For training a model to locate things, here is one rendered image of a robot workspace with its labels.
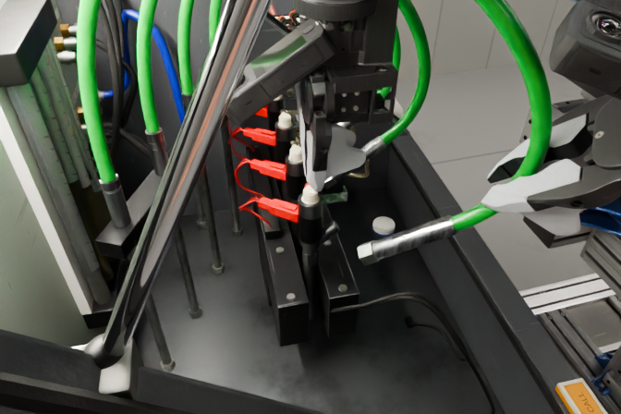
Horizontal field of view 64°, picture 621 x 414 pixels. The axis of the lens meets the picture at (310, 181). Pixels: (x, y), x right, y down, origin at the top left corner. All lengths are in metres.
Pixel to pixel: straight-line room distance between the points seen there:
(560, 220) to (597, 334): 1.32
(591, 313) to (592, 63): 1.48
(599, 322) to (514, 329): 1.11
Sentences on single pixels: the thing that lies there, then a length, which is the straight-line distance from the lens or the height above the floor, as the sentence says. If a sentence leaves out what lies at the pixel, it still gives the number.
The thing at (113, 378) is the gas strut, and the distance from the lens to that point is 0.17.
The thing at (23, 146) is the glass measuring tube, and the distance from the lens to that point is 0.53.
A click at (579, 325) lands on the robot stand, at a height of 0.21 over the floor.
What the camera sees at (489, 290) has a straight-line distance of 0.69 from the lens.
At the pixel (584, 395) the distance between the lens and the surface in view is 0.63.
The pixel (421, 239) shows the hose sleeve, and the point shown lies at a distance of 0.46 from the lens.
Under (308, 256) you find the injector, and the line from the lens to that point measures 0.61.
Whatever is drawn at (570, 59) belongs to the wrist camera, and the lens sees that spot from 0.33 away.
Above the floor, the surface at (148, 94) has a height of 1.21.
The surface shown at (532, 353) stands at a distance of 0.65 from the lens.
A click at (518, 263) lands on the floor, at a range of 2.13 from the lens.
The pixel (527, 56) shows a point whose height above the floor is 1.32.
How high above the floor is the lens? 1.46
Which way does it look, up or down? 38 degrees down
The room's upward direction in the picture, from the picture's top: straight up
